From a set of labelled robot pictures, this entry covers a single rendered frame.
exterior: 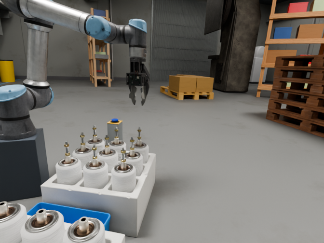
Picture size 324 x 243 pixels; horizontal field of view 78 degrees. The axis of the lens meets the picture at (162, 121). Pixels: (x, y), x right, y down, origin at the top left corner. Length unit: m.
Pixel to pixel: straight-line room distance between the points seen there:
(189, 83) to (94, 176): 3.44
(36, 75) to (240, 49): 5.15
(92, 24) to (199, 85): 3.51
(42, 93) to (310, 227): 1.39
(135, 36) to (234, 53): 4.89
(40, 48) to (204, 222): 1.10
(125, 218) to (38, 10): 0.85
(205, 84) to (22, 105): 3.58
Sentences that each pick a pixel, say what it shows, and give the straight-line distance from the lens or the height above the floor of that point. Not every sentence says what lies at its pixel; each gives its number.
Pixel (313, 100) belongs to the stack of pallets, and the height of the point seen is 0.35.
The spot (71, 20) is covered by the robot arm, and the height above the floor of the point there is 0.79.
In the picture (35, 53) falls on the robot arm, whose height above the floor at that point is 0.68.
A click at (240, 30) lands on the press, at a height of 1.55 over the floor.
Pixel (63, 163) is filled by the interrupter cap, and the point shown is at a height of 0.25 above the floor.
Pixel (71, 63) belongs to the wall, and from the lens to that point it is 8.23.
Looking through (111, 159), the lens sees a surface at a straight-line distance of 0.92.
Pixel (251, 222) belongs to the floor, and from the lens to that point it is 1.06.
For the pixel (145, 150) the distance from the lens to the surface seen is 1.00.
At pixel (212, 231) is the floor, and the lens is 0.95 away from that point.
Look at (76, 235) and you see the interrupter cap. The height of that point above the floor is 0.25.
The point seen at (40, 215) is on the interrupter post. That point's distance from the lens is 0.62.
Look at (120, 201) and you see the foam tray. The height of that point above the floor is 0.16.
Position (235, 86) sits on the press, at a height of 0.19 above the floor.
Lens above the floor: 0.65
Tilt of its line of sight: 16 degrees down
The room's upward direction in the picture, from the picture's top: 2 degrees clockwise
